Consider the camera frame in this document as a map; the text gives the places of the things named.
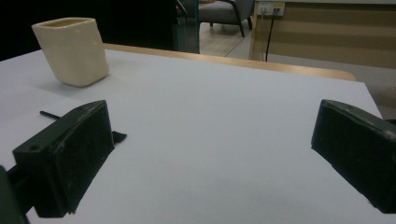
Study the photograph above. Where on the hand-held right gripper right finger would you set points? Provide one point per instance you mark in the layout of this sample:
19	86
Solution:
358	149

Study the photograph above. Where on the glass panel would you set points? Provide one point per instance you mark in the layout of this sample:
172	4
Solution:
186	31

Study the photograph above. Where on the white wall socket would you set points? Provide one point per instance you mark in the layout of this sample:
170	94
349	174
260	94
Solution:
271	6

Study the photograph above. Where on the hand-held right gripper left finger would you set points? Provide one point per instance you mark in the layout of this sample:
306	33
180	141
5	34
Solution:
65	155

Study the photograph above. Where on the cream ceramic cup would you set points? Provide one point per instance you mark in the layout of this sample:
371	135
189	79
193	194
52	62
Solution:
74	53

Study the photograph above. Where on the grey armchair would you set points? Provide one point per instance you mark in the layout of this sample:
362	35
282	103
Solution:
224	12

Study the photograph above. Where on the white table sheet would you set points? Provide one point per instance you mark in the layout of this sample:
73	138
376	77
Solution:
202	124

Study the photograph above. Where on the wooden panelled counter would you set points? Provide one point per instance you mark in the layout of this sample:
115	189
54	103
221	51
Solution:
336	37

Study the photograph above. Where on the wooden table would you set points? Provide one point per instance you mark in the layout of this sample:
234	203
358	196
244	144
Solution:
249	63

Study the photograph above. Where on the black pen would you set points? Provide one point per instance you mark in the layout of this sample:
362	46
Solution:
49	115

